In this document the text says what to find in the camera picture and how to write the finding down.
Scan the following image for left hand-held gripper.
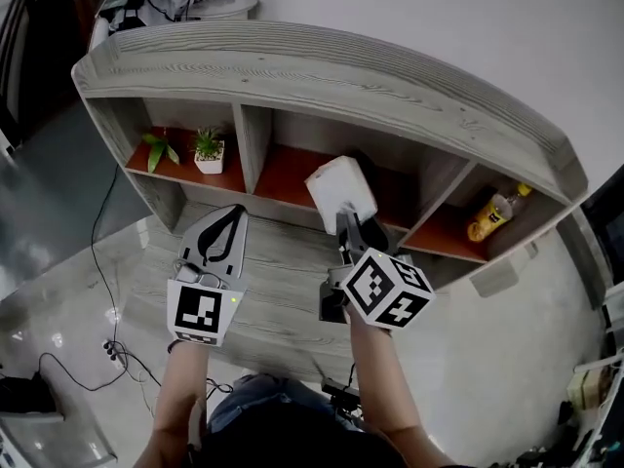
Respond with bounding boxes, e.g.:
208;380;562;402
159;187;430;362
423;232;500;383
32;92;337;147
166;204;251;349

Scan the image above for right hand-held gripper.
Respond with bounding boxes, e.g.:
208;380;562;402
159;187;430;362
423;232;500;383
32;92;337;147
318;210;437;332

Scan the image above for white pack of tissues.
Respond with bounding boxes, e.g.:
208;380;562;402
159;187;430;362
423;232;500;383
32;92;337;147
304;155;379;236

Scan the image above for grey wooden shelf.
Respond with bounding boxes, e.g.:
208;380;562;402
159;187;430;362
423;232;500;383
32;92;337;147
70;19;591;297

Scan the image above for person's left forearm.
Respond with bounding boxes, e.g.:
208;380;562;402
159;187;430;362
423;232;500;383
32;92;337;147
132;340;221;468

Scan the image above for person's right forearm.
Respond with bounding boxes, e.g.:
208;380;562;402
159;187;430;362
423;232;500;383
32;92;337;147
347;309;469;468

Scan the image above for small plant in white pot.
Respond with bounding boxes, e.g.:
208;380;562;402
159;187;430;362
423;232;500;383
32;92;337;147
191;126;227;176

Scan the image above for green leafy plant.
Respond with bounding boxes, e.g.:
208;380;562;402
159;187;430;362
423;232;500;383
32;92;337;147
140;132;181;175

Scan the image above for yellow snack can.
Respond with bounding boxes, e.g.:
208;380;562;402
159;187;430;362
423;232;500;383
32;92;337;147
466;194;514;244

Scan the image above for white power strip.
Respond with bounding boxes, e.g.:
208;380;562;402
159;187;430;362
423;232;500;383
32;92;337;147
100;339;125;363

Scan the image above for clear bottle with yellow cap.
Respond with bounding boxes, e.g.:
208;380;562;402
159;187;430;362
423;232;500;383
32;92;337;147
501;182;534;216

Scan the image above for person's blue jeans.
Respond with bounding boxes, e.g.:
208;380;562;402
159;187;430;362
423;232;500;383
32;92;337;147
206;372;365;436

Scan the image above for person's dark shirt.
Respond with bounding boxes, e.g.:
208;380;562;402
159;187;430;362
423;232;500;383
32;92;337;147
187;407;409;468

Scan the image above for white round table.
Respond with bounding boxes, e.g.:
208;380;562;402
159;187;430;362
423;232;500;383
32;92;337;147
182;0;259;21

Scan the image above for black box on floor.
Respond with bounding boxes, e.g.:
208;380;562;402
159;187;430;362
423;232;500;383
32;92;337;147
0;371;65;425

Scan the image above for pale green box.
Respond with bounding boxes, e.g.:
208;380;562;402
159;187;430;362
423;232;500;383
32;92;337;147
566;364;613;411

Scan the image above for black floor cable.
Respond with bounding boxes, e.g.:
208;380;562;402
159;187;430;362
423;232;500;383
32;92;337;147
37;163;163;393

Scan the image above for black device with cables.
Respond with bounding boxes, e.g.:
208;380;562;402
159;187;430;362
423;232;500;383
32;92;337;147
320;376;363;411

